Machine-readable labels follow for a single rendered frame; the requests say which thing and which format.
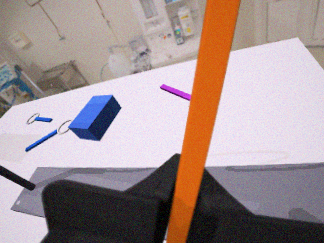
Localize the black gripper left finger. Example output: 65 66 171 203
41 153 181 243

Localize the blue rectangular block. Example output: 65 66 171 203
68 95 121 142

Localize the orange bar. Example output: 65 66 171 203
166 0 241 243

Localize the blue bar with grey loop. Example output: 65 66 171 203
25 119 73 152
27 113 52 124

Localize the purple handle with grey wire loop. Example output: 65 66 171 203
160 84 191 106

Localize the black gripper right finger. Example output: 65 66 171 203
186 168 324 243

